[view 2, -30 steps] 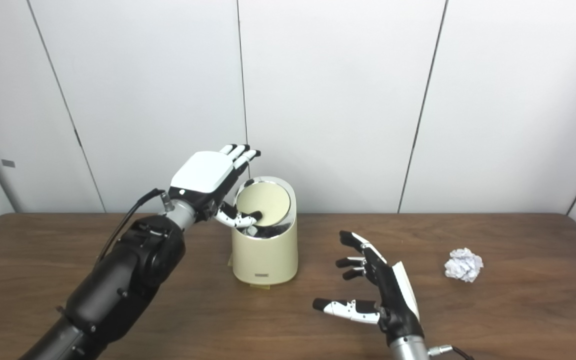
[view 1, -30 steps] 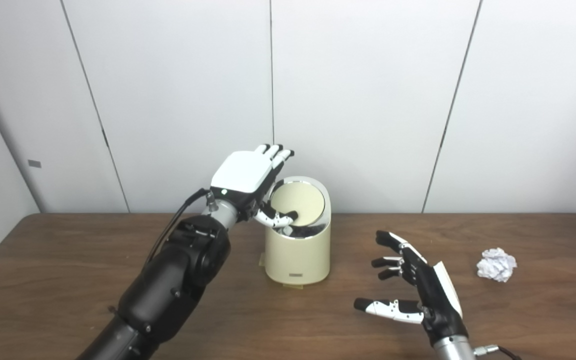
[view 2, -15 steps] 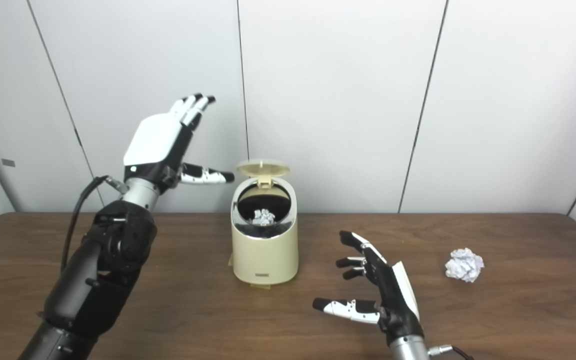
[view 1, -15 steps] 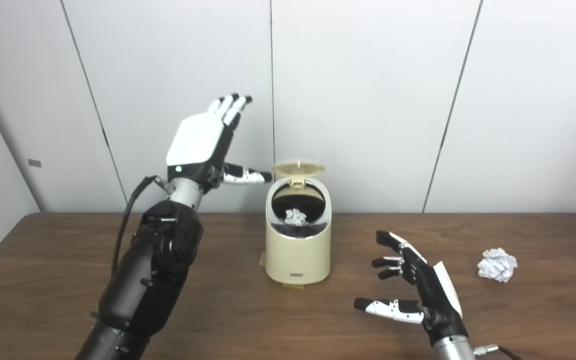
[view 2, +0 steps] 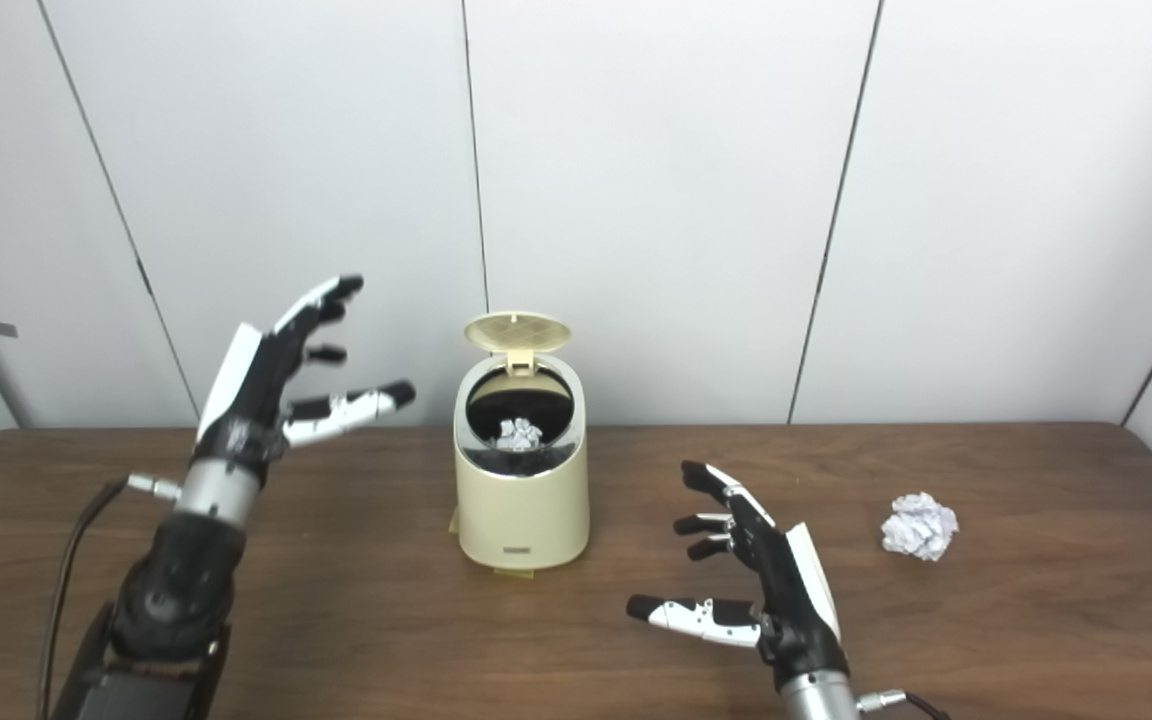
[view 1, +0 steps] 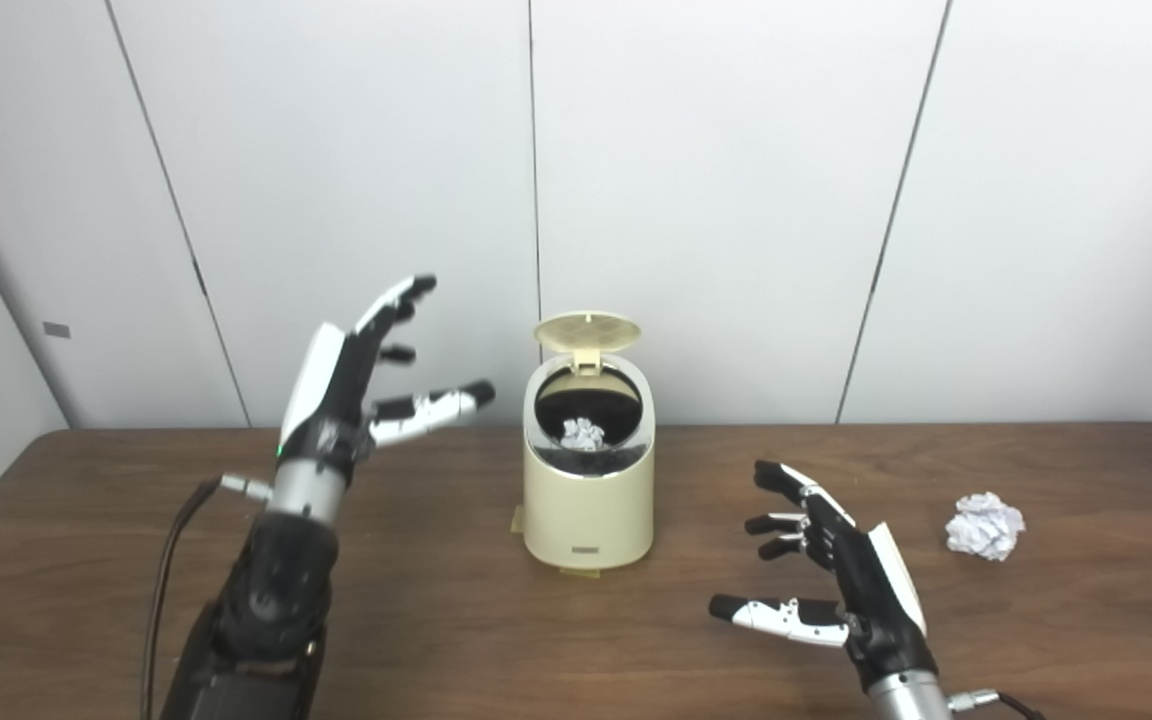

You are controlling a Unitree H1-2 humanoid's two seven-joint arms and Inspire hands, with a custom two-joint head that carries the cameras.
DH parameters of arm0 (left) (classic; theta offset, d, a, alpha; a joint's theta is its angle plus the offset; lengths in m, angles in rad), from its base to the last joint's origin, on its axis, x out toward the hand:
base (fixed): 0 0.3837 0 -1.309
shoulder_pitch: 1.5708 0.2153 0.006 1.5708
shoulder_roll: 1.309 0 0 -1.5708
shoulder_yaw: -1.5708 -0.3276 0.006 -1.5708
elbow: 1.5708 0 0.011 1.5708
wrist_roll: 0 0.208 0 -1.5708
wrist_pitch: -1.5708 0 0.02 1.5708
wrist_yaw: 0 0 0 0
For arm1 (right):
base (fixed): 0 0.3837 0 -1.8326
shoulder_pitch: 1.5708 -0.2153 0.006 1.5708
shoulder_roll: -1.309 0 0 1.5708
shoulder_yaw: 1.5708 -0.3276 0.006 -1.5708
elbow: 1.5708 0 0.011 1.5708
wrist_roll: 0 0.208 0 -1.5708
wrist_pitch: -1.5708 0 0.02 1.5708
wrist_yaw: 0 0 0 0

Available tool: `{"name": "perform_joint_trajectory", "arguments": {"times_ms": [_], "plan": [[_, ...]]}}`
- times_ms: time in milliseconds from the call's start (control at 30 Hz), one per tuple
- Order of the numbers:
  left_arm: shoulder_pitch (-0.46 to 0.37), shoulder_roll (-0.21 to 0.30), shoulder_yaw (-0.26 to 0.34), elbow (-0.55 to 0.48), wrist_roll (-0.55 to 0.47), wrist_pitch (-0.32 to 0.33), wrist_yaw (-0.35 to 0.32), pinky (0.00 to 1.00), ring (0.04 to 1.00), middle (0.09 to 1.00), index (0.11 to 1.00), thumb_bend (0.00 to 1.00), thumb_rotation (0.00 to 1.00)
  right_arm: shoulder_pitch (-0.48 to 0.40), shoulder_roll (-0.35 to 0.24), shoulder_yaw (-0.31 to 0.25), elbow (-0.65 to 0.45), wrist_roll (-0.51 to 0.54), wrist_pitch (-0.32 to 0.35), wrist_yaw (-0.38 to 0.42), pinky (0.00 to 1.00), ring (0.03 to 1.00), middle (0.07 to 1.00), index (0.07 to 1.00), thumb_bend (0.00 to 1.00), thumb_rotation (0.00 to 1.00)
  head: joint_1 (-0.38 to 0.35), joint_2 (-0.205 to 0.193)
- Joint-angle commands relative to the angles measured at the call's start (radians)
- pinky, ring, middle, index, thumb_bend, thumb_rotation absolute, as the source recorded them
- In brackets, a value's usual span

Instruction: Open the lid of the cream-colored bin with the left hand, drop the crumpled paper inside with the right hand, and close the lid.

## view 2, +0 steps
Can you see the cream-colored bin body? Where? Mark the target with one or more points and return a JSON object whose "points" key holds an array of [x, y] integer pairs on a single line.
{"points": [[521, 510]]}

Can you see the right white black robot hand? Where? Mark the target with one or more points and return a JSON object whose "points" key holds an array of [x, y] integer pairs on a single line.
{"points": [[786, 590]]}

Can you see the cream round bin lid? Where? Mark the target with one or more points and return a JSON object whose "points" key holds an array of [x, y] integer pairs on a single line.
{"points": [[518, 331]]}

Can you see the white paper ball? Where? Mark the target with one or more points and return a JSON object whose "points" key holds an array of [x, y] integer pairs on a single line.
{"points": [[520, 434], [920, 526]]}

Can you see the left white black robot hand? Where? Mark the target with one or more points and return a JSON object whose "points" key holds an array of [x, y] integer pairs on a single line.
{"points": [[248, 400]]}

